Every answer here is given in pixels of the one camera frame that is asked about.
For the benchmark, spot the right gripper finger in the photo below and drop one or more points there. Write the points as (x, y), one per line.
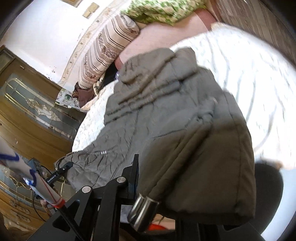
(117, 192)

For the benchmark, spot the grey quilted puffer jacket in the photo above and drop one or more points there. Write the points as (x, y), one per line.
(195, 150)

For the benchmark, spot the brown cloth pile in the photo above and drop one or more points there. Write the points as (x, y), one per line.
(83, 95)

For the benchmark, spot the dark wooden cabinet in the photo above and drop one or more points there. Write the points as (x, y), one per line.
(32, 123)

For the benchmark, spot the floral plastic bag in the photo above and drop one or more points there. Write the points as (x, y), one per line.
(65, 99)

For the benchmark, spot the white paper wrapped rod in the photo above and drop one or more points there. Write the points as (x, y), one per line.
(14, 162)

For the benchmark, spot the striped floral pillow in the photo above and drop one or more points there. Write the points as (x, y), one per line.
(114, 37)

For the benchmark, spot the white leaf print duvet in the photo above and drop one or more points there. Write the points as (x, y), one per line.
(262, 82)

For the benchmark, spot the green patterned blanket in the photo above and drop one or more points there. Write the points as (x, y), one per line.
(167, 11)

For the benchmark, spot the small gold wall plaque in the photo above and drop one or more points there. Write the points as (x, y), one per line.
(74, 3)

